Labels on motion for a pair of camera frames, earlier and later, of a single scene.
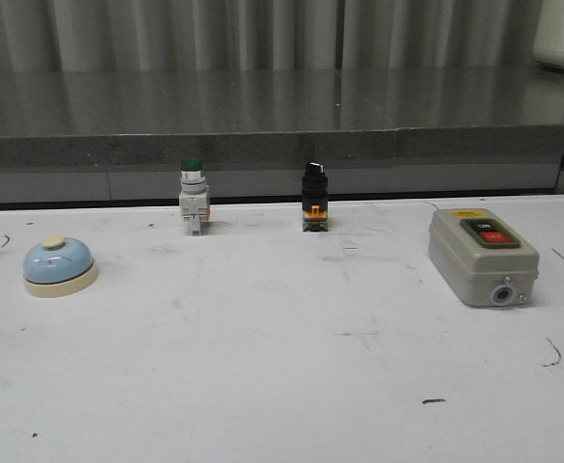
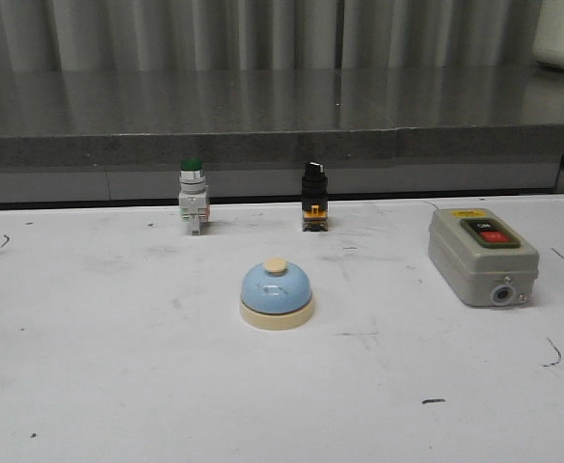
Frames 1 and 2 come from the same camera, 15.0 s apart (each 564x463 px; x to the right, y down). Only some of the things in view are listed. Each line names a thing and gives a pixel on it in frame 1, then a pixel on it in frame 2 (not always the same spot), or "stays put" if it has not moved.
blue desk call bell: (59, 266) to (276, 295)
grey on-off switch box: (490, 258) stays put
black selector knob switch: (315, 198) stays put
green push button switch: (194, 194) stays put
